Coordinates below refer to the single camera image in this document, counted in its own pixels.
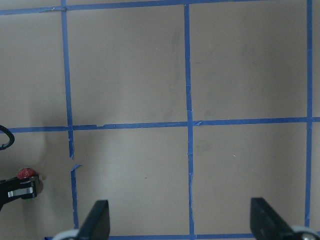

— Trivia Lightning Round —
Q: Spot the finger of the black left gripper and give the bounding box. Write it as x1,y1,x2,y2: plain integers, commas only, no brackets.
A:
0,175,40,200

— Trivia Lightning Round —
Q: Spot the red strawberry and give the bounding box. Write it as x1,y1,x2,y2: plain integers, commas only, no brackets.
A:
16,167,36,180

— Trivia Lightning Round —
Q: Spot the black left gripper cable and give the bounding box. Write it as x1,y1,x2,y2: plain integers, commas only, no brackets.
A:
0,124,15,151

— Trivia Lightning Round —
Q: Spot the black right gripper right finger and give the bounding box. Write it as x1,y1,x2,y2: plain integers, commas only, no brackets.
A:
250,197,304,237

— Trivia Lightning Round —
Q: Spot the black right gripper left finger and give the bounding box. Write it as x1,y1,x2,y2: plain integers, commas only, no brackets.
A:
77,200,110,237

